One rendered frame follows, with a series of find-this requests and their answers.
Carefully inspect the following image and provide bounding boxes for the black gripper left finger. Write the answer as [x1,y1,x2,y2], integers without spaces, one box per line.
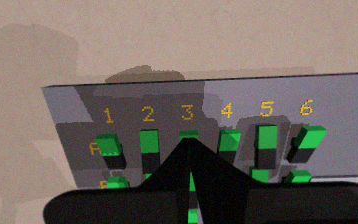
[42,138,190,224]

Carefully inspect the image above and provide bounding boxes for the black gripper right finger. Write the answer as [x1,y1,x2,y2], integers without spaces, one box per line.
[189,137,358,224]

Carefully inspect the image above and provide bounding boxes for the grey switch panel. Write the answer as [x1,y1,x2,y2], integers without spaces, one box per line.
[41,72,358,190]

